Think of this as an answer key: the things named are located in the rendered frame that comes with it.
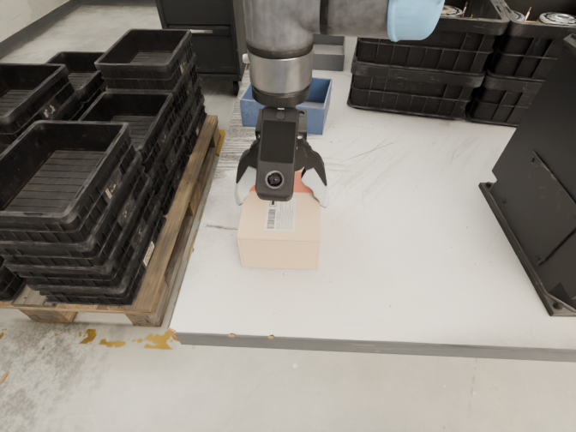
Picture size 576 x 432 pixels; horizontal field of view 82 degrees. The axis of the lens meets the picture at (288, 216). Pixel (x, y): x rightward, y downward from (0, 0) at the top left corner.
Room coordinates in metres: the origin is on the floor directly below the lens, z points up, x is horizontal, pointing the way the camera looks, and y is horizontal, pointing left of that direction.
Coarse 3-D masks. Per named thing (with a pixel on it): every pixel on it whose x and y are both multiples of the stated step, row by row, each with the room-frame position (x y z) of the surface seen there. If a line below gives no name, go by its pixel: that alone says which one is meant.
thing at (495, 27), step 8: (488, 0) 0.88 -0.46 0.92; (496, 0) 0.86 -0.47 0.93; (496, 8) 0.81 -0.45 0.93; (440, 16) 0.75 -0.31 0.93; (448, 16) 0.75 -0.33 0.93; (456, 16) 0.75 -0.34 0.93; (504, 16) 0.75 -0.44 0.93; (440, 24) 0.75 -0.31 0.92; (448, 24) 0.74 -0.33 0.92; (456, 24) 0.74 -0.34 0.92; (464, 24) 0.73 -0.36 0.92; (472, 24) 0.73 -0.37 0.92; (480, 24) 0.73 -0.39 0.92; (488, 24) 0.72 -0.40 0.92; (496, 24) 0.72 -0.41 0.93; (504, 24) 0.72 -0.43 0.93; (464, 32) 0.73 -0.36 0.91; (472, 32) 0.73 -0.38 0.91; (480, 32) 0.73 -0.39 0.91; (488, 32) 0.72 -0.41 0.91; (496, 32) 0.72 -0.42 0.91; (504, 32) 0.73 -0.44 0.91
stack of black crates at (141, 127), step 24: (120, 96) 1.30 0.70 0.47; (144, 96) 1.29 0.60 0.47; (168, 96) 1.27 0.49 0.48; (96, 120) 1.17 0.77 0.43; (120, 120) 1.26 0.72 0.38; (144, 120) 1.26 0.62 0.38; (168, 120) 1.19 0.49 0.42; (144, 144) 0.94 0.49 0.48; (168, 144) 1.11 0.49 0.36; (168, 168) 1.06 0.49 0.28; (168, 192) 0.99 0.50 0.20
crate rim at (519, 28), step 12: (516, 24) 0.72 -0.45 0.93; (528, 24) 0.71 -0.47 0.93; (540, 24) 0.71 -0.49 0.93; (552, 24) 0.71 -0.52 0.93; (564, 24) 0.71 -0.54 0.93; (516, 36) 0.71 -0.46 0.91; (528, 36) 0.71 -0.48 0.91; (540, 36) 0.70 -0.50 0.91; (552, 36) 0.70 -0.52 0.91; (564, 36) 0.69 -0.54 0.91
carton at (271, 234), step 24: (312, 192) 0.38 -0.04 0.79; (264, 216) 0.33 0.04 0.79; (288, 216) 0.33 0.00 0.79; (312, 216) 0.33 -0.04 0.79; (240, 240) 0.29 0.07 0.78; (264, 240) 0.29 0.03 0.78; (288, 240) 0.29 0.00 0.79; (312, 240) 0.29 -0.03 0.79; (264, 264) 0.29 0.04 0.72; (288, 264) 0.29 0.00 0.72; (312, 264) 0.29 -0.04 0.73
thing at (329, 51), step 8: (320, 40) 1.22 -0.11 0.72; (328, 40) 1.22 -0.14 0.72; (336, 40) 1.21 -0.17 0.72; (344, 40) 1.15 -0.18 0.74; (320, 48) 1.18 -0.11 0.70; (328, 48) 1.18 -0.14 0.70; (336, 48) 1.18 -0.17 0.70; (344, 48) 1.06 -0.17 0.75; (320, 56) 1.02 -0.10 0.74; (328, 56) 1.02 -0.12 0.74; (336, 56) 1.02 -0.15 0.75; (344, 56) 1.01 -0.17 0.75; (320, 64) 1.02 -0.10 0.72; (328, 64) 1.02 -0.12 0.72; (336, 64) 1.02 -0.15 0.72
